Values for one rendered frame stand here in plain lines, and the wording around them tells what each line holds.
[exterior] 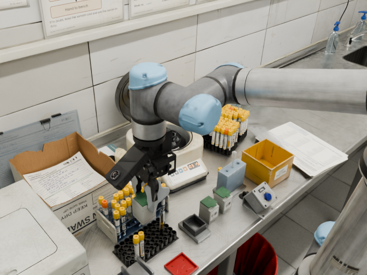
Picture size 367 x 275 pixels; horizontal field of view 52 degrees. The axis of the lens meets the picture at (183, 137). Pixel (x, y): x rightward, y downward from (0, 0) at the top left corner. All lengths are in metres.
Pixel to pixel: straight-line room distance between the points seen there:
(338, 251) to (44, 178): 0.94
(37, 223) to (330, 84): 0.61
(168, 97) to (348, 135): 1.17
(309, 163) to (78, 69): 0.91
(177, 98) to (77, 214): 0.57
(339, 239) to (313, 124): 1.16
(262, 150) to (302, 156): 0.17
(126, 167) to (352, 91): 0.46
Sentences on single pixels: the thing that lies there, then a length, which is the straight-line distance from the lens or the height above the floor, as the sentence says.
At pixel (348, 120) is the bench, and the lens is 1.87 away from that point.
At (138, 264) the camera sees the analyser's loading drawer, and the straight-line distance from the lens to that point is 1.04.
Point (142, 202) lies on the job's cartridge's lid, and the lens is 0.91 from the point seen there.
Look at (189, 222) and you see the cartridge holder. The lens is 1.17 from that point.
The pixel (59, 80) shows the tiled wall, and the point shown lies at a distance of 1.31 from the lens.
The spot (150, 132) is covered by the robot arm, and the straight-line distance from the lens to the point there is 0.77.
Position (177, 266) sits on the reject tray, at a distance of 1.09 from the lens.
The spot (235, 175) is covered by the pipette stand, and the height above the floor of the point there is 0.95.
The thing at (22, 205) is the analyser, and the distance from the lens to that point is 0.87.
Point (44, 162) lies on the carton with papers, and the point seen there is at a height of 0.96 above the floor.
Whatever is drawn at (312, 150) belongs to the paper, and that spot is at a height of 0.89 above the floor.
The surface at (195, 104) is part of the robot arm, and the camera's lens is 0.67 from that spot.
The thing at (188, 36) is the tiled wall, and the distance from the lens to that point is 1.62.
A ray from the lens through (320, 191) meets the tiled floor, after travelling 2.80.
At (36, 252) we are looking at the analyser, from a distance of 0.77.
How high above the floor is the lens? 1.75
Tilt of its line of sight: 34 degrees down
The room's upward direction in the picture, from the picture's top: 2 degrees clockwise
